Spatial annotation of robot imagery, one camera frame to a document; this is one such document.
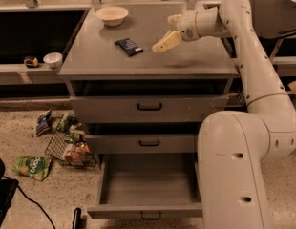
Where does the grey middle drawer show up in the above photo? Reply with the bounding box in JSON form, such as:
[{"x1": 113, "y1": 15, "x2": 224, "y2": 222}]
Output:
[{"x1": 85, "y1": 134, "x2": 196, "y2": 154}]

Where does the black wire basket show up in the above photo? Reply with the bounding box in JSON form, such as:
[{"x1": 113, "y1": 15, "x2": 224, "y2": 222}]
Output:
[{"x1": 45, "y1": 120, "x2": 97, "y2": 168}]

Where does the blue white snack bag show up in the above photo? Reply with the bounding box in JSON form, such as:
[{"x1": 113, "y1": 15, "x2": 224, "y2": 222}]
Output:
[{"x1": 35, "y1": 110, "x2": 52, "y2": 136}]

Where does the green chip bag in basket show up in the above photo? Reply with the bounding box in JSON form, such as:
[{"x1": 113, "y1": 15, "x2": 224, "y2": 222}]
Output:
[{"x1": 56, "y1": 114, "x2": 78, "y2": 133}]

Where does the orange red snack bag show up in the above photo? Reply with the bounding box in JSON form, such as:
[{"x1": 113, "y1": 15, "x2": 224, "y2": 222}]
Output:
[{"x1": 63, "y1": 142, "x2": 90, "y2": 162}]

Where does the green snack bag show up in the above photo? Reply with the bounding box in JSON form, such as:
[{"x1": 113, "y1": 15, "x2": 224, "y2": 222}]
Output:
[{"x1": 12, "y1": 156, "x2": 52, "y2": 181}]

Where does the beige paper bowl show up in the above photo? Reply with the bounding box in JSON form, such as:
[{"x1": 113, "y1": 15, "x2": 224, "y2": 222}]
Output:
[{"x1": 95, "y1": 6, "x2": 129, "y2": 27}]

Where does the small white cup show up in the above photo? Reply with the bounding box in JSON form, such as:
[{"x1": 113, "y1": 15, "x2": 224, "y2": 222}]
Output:
[{"x1": 43, "y1": 52, "x2": 63, "y2": 69}]

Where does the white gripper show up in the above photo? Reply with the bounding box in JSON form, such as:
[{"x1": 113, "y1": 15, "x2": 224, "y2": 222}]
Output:
[{"x1": 152, "y1": 11, "x2": 198, "y2": 53}]

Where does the grey open bottom drawer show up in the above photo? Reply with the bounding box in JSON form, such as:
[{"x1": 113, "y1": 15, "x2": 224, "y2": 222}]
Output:
[{"x1": 87, "y1": 153, "x2": 202, "y2": 220}]

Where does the black device at left edge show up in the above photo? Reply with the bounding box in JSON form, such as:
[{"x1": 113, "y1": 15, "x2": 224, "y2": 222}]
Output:
[{"x1": 0, "y1": 159, "x2": 18, "y2": 227}]

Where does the grey top drawer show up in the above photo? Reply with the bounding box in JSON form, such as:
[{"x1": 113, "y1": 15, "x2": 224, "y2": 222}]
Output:
[{"x1": 70, "y1": 95, "x2": 228, "y2": 123}]

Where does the grey drawer cabinet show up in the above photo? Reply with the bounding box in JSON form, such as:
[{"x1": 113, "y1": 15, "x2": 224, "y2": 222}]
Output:
[{"x1": 58, "y1": 2, "x2": 239, "y2": 169}]

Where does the black cable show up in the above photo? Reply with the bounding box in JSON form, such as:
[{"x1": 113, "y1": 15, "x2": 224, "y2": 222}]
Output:
[{"x1": 2, "y1": 175, "x2": 56, "y2": 229}]

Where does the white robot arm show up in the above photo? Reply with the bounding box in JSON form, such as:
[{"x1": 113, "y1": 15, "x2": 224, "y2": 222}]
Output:
[{"x1": 153, "y1": 0, "x2": 296, "y2": 229}]

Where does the black tray stand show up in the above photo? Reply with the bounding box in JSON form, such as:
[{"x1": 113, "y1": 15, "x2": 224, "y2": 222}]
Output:
[{"x1": 250, "y1": 0, "x2": 296, "y2": 56}]

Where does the black cylindrical handle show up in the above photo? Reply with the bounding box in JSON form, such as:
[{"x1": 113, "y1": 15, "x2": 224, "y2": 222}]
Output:
[{"x1": 72, "y1": 207, "x2": 82, "y2": 229}]

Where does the blue rxbar blueberry bar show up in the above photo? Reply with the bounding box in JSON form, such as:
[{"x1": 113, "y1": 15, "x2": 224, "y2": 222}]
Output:
[{"x1": 115, "y1": 38, "x2": 143, "y2": 56}]

